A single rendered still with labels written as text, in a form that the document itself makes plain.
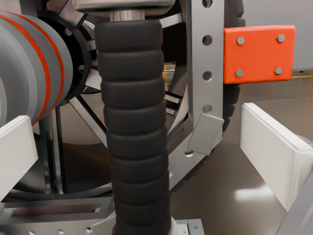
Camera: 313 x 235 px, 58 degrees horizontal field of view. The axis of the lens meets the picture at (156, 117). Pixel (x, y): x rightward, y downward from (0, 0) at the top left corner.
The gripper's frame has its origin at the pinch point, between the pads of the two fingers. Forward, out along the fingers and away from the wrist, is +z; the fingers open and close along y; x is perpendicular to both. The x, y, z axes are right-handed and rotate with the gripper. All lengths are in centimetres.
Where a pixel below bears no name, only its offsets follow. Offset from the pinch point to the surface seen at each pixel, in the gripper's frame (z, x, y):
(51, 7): 79, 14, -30
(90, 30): 75, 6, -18
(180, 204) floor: 112, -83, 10
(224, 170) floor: 145, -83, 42
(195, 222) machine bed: 87, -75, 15
